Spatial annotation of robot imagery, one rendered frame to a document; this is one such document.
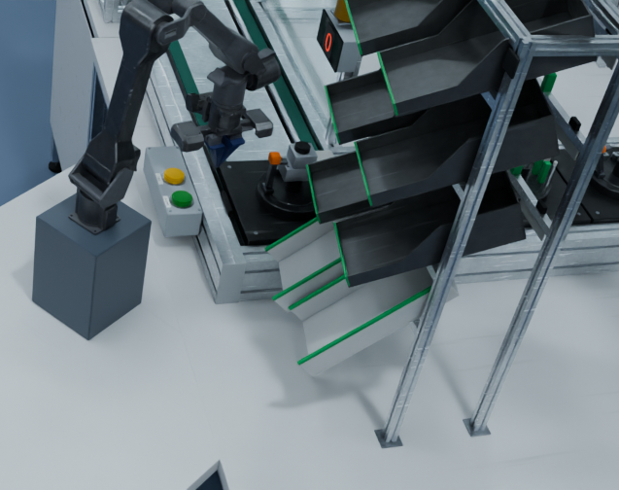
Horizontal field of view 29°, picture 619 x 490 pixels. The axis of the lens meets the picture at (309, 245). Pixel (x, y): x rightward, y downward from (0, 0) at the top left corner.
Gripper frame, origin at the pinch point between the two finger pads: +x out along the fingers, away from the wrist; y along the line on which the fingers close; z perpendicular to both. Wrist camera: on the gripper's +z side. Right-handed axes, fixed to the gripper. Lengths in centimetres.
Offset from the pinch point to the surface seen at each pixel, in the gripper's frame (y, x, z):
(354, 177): -8.2, -14.2, -29.3
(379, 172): 0, -28, -44
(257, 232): -3.6, 10.9, -12.3
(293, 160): -12.9, 0.5, -6.2
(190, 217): 5.1, 13.0, -2.1
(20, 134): -21, 108, 151
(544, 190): -65, 7, -23
